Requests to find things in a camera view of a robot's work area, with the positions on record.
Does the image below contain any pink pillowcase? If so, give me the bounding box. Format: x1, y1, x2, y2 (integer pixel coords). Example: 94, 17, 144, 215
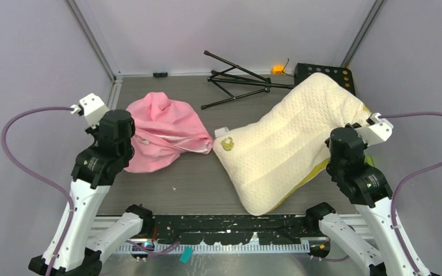
125, 92, 214, 174

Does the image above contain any cream textured pillow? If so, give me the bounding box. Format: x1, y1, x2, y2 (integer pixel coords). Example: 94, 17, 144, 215
213, 73, 371, 216

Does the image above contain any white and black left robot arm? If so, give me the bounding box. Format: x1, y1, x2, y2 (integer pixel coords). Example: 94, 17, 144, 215
28, 110, 154, 275

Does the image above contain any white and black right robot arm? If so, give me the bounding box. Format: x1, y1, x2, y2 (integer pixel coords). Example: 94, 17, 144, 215
305, 123, 433, 275

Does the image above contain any green small block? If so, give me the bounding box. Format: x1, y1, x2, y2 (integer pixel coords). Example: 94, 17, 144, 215
365, 156, 375, 167

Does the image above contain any orange yellow small device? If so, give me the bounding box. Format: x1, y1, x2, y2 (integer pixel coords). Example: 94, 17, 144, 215
271, 65, 285, 75

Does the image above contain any black perforated music stand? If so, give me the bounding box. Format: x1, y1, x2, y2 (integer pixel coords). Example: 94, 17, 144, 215
201, 51, 356, 110

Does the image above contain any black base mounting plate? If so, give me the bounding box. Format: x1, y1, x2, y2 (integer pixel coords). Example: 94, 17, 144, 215
134, 214, 327, 246

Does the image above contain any teal tape piece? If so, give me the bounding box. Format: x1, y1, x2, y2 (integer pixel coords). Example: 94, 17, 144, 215
180, 246, 194, 264

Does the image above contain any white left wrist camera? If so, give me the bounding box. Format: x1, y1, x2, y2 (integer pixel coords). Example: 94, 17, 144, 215
70, 93, 110, 129

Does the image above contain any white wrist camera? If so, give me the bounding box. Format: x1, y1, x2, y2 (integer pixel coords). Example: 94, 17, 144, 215
356, 113, 394, 146
70, 93, 110, 129

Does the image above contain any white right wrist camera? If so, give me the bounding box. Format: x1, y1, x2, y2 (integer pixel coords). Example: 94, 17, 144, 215
356, 113, 394, 146

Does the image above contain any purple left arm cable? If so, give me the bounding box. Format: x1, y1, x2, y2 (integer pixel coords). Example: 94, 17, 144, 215
1, 106, 82, 276

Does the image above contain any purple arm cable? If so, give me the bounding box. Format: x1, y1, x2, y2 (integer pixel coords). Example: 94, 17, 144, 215
379, 111, 442, 276
1, 106, 82, 276

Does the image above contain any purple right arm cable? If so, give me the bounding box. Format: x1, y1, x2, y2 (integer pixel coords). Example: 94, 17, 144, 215
379, 111, 442, 276

